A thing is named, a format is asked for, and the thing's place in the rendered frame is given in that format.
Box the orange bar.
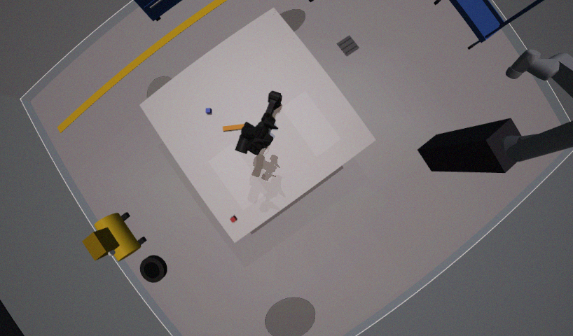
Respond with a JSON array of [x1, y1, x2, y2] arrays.
[[223, 124, 244, 132]]

